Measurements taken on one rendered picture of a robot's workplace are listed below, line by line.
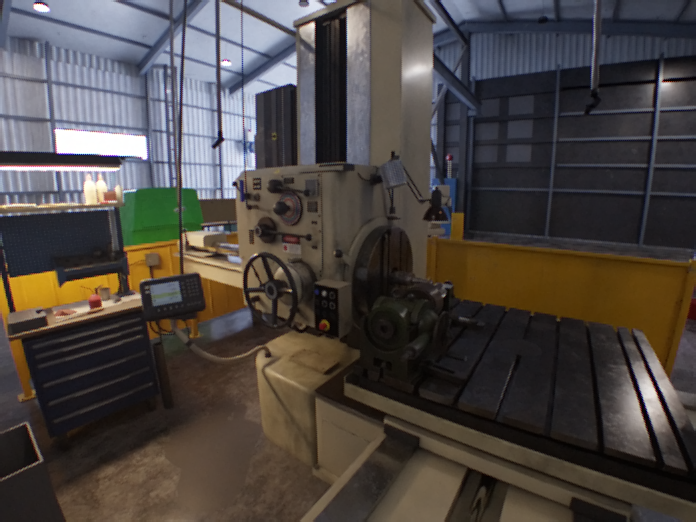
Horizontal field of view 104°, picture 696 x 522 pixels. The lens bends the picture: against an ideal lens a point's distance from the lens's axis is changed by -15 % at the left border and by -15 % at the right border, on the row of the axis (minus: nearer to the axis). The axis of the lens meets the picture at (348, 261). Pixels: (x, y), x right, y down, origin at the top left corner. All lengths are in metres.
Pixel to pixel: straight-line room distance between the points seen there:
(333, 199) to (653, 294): 3.10
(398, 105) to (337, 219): 0.92
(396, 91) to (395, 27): 0.39
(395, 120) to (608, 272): 2.52
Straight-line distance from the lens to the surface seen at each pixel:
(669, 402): 1.71
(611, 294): 3.74
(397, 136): 2.09
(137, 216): 5.29
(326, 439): 2.14
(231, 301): 4.66
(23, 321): 2.71
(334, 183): 1.50
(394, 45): 2.26
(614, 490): 1.38
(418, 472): 1.45
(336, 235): 1.52
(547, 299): 3.74
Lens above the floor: 1.75
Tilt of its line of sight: 12 degrees down
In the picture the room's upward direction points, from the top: straight up
